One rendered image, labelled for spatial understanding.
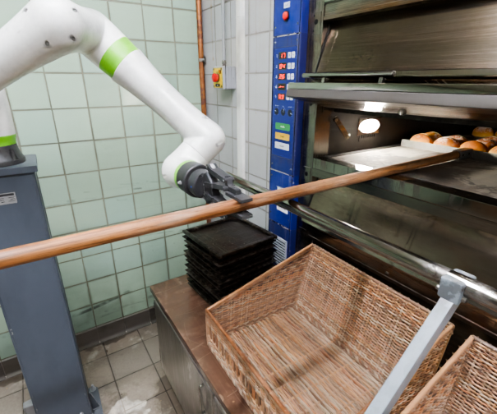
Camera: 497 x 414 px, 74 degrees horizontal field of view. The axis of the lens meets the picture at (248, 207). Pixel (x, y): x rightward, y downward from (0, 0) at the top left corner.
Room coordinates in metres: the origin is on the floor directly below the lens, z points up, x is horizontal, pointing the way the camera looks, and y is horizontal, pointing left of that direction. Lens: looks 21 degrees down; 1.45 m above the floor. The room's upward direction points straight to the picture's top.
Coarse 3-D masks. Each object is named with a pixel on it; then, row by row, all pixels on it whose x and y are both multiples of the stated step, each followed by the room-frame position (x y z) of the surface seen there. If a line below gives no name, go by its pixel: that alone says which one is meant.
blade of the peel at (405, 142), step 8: (408, 144) 1.43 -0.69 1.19; (416, 144) 1.40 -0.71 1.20; (424, 144) 1.37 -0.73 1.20; (432, 144) 1.34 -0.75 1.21; (440, 152) 1.31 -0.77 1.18; (448, 152) 1.28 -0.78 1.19; (472, 152) 1.21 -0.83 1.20; (480, 152) 1.19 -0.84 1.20; (488, 160) 1.16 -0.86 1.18; (496, 160) 1.14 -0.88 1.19
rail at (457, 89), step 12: (288, 84) 1.13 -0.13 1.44; (300, 84) 1.08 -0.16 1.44; (312, 84) 1.04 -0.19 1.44; (324, 84) 1.00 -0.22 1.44; (336, 84) 0.96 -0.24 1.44; (348, 84) 0.92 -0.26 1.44; (360, 84) 0.89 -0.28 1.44; (372, 84) 0.86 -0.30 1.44; (384, 84) 0.83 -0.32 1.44; (396, 84) 0.81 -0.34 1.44; (408, 84) 0.78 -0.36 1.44; (420, 84) 0.76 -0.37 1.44; (432, 84) 0.74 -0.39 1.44; (444, 84) 0.72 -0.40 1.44; (456, 84) 0.70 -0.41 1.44; (468, 84) 0.68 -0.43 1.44; (480, 84) 0.66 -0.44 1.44; (492, 84) 0.64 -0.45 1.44
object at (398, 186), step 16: (320, 160) 1.18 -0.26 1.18; (336, 160) 1.16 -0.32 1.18; (400, 176) 0.96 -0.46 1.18; (400, 192) 0.91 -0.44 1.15; (416, 192) 0.87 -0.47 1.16; (432, 192) 0.83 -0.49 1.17; (448, 192) 0.80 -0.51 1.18; (464, 192) 0.80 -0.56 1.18; (448, 208) 0.79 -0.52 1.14; (464, 208) 0.76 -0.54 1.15; (480, 208) 0.73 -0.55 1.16; (496, 208) 0.71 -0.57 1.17
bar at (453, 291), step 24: (312, 216) 0.68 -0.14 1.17; (360, 240) 0.57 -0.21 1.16; (384, 240) 0.54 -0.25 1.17; (408, 264) 0.48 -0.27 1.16; (432, 264) 0.46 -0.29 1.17; (456, 288) 0.41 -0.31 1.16; (480, 288) 0.40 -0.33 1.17; (432, 312) 0.41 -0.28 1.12; (432, 336) 0.39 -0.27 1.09; (408, 360) 0.37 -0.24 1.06; (384, 384) 0.36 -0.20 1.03; (384, 408) 0.34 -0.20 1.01
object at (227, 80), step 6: (216, 72) 1.68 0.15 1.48; (222, 72) 1.64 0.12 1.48; (228, 72) 1.65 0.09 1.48; (234, 72) 1.67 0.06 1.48; (222, 78) 1.64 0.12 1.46; (228, 78) 1.65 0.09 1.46; (234, 78) 1.67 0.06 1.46; (216, 84) 1.69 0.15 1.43; (222, 84) 1.64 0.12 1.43; (228, 84) 1.65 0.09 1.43; (234, 84) 1.67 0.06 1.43
